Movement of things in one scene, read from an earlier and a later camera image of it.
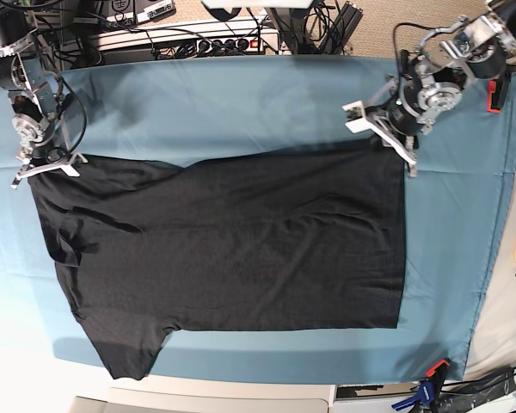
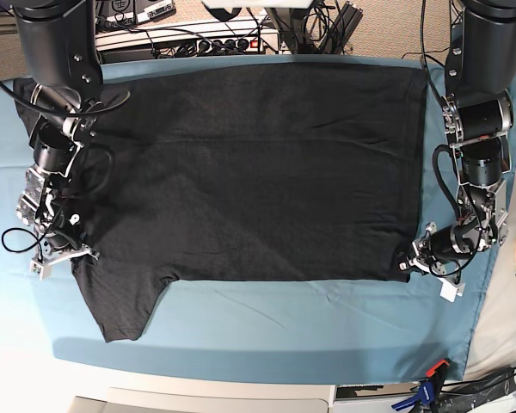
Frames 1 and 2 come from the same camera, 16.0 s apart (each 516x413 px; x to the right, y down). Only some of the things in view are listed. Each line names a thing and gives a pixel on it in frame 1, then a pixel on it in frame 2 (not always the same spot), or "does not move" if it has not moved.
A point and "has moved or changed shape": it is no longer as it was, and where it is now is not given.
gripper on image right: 400,114 -> 437,248
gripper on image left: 45,156 -> 58,237
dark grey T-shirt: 301,238 has moved or changed shape
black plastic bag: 470,394 does not move
